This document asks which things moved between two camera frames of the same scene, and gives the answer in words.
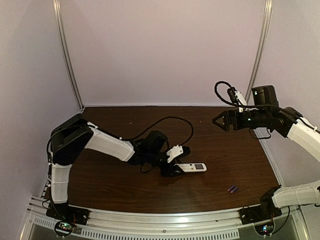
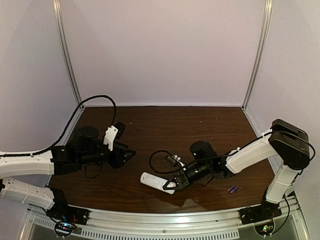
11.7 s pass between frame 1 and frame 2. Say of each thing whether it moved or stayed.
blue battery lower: stayed
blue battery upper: stayed
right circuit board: stayed
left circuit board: stayed
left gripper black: moved
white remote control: moved
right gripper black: moved
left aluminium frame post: stayed
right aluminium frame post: stayed
